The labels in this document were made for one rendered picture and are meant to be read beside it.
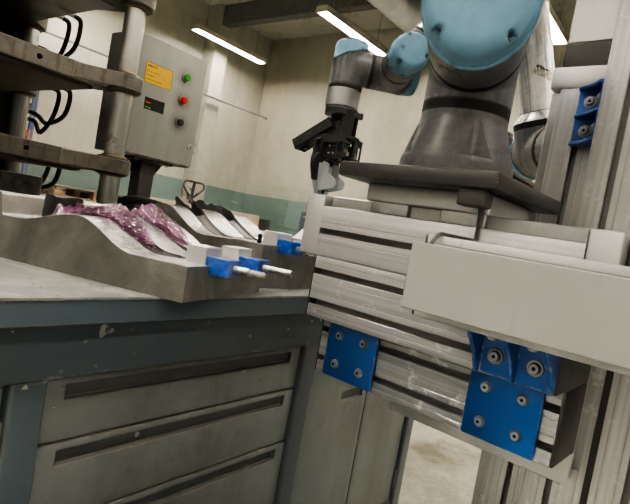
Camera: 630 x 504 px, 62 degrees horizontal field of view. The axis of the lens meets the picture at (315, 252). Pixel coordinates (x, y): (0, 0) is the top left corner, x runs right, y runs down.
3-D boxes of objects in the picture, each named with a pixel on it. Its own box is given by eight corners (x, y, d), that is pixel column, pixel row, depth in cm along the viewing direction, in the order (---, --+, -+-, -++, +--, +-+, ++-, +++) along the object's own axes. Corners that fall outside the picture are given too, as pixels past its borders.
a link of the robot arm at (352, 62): (376, 39, 113) (337, 32, 113) (367, 90, 114) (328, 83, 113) (370, 51, 121) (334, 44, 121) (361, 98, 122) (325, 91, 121)
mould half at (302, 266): (330, 289, 127) (339, 234, 126) (256, 288, 106) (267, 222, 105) (195, 253, 156) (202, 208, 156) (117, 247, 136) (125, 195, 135)
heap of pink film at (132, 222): (202, 251, 102) (209, 211, 101) (144, 249, 85) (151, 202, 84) (97, 228, 110) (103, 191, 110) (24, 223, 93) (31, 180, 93)
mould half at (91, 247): (259, 292, 101) (268, 236, 101) (181, 303, 77) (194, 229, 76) (60, 246, 118) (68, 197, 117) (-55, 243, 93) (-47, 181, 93)
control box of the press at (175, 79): (151, 448, 200) (214, 61, 192) (73, 470, 175) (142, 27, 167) (118, 426, 213) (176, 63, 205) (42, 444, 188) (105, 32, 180)
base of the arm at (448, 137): (527, 195, 72) (541, 123, 72) (482, 174, 61) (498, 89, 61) (430, 185, 82) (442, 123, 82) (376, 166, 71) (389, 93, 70)
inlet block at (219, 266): (269, 292, 84) (274, 259, 84) (255, 294, 79) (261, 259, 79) (199, 276, 88) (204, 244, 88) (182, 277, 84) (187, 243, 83)
